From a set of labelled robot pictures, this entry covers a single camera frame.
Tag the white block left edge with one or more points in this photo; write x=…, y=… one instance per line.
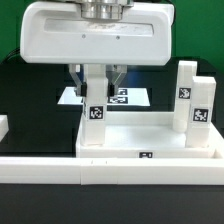
x=3, y=126

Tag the white L-shaped obstacle fence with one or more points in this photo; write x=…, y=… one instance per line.
x=112, y=171

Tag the white desk top tray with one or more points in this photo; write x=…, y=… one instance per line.
x=146, y=134

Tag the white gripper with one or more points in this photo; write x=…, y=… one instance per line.
x=58, y=33

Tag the marker sheet with tags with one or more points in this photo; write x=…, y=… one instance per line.
x=125, y=97

